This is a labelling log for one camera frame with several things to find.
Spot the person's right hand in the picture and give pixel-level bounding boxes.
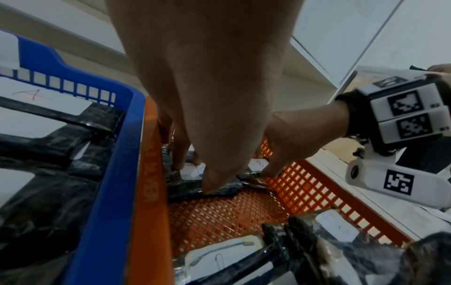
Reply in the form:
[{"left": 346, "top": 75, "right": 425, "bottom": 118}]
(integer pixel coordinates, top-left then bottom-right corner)
[{"left": 255, "top": 100, "right": 352, "bottom": 179}]

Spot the blue plastic basket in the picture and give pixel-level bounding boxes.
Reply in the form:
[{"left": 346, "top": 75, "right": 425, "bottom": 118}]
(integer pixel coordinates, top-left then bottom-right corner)
[{"left": 0, "top": 29, "right": 147, "bottom": 285}]

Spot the person's left hand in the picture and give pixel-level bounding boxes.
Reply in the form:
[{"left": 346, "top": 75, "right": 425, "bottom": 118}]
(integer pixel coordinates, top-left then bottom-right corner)
[{"left": 105, "top": 0, "right": 305, "bottom": 195}]

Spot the white desk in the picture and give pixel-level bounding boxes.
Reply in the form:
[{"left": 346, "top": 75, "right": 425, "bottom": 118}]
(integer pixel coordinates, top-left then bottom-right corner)
[{"left": 0, "top": 0, "right": 451, "bottom": 118}]

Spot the orange plastic basket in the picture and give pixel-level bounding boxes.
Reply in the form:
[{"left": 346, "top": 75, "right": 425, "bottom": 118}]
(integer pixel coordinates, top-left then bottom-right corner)
[{"left": 128, "top": 96, "right": 415, "bottom": 285}]

